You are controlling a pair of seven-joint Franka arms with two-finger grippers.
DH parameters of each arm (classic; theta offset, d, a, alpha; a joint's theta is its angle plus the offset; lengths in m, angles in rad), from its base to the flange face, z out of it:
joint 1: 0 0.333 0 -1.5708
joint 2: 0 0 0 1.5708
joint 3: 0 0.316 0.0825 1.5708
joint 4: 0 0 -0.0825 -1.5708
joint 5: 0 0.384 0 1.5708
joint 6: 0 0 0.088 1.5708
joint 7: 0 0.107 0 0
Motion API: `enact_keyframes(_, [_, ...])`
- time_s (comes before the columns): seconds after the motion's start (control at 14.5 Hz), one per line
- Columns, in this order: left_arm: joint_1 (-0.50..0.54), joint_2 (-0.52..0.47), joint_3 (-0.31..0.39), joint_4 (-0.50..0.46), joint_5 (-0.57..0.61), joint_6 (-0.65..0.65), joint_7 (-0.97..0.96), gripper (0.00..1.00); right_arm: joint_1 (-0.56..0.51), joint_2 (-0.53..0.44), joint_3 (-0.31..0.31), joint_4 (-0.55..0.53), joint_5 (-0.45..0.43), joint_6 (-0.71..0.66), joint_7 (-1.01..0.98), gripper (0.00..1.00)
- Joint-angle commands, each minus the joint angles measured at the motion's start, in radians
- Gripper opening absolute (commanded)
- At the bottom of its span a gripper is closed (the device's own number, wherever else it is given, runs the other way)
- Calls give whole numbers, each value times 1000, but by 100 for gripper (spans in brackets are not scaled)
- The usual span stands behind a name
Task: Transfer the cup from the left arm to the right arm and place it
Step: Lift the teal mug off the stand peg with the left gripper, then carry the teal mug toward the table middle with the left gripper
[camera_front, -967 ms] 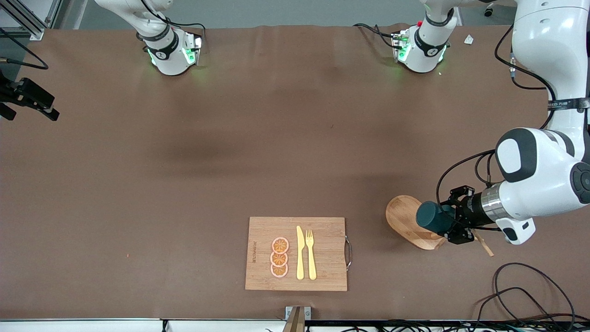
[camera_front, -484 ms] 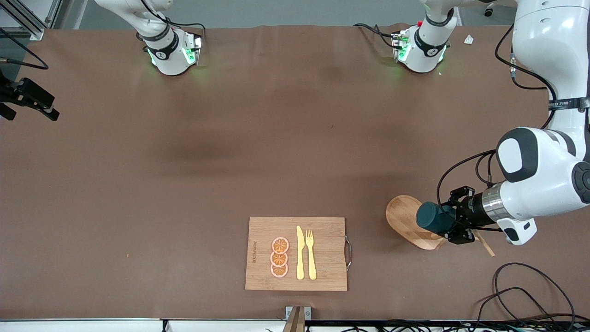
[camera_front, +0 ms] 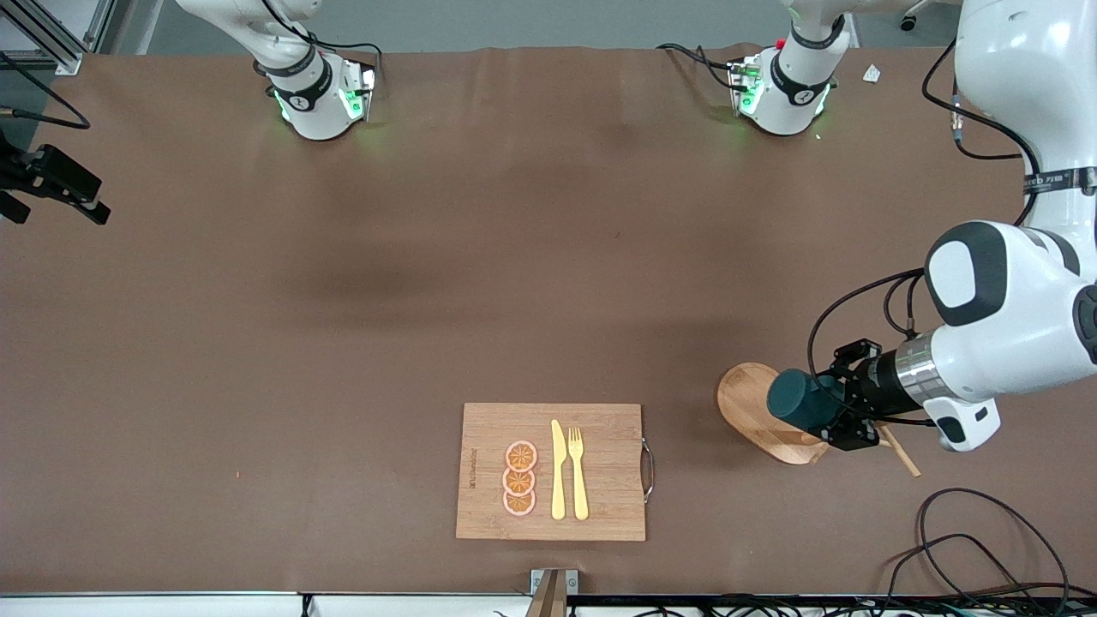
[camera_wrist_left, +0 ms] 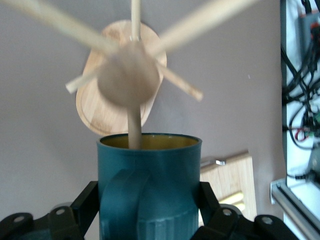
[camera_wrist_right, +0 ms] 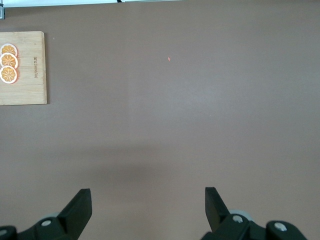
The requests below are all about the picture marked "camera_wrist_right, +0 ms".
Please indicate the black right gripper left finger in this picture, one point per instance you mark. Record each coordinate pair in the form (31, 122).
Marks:
(72, 220)

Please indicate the orange slice toy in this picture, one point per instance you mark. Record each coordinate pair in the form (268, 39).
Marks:
(8, 60)
(8, 48)
(8, 74)

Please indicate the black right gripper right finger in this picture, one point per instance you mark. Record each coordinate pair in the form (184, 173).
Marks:
(217, 220)

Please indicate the bamboo cutting board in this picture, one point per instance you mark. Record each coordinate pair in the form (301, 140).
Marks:
(27, 87)

